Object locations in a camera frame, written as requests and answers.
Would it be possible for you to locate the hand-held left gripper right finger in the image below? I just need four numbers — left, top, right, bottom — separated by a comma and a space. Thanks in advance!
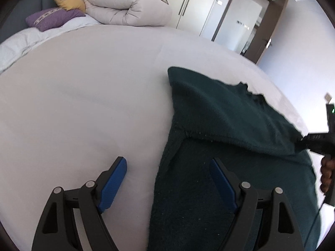
209, 158, 305, 251

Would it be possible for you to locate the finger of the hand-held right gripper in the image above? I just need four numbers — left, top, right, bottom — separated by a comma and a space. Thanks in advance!
296, 133, 331, 152

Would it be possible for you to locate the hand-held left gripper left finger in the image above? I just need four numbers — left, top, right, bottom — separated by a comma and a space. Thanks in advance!
31, 156, 128, 251

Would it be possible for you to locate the dark green sweater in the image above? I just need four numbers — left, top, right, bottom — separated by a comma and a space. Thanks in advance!
147, 66, 322, 251

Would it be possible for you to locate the person's right hand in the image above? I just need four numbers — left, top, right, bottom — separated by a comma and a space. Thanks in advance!
320, 156, 335, 195

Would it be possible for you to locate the white bed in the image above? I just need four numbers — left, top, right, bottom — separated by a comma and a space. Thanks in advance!
0, 14, 335, 251

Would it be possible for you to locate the brown door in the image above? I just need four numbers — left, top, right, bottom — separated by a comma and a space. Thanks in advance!
245, 0, 289, 65

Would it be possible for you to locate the beige folded duvet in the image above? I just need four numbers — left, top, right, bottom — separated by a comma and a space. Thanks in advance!
83, 0, 173, 27

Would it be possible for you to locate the purple pillow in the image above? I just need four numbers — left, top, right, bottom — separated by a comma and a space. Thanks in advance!
26, 8, 86, 31

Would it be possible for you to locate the white wardrobe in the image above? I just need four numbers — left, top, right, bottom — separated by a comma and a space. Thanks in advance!
146, 0, 240, 36

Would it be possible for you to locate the grey headboard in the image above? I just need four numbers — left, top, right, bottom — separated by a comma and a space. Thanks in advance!
0, 0, 105, 44

